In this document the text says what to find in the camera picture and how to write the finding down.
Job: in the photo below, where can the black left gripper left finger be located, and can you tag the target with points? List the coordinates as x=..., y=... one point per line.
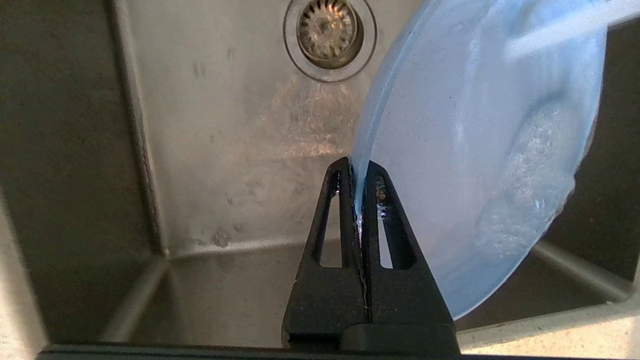
x=325, y=305

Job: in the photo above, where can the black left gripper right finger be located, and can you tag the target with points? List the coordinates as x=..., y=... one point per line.
x=410, y=305

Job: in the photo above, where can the blue grey plate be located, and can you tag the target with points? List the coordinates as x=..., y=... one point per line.
x=475, y=150

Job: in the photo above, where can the stainless steel sink basin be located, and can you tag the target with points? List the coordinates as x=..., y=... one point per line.
x=200, y=150

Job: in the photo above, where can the round metal drain strainer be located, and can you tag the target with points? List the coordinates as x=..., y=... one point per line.
x=327, y=30

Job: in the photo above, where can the running water stream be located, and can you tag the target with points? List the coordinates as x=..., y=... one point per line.
x=560, y=30

